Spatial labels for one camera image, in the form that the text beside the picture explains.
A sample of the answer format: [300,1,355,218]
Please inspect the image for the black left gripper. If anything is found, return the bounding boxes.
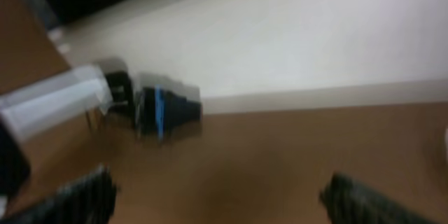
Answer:
[134,87,202,136]

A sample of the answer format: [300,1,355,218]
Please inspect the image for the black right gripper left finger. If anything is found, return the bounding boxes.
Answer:
[1,166,118,224]

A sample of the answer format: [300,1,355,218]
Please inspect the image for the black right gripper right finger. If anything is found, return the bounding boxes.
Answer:
[318,173,435,224]

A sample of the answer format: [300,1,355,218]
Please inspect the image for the blue Samsung Galaxy smartphone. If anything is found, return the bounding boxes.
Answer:
[155,86,165,142]

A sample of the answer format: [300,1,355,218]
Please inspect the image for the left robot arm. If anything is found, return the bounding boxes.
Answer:
[1,65,202,197]

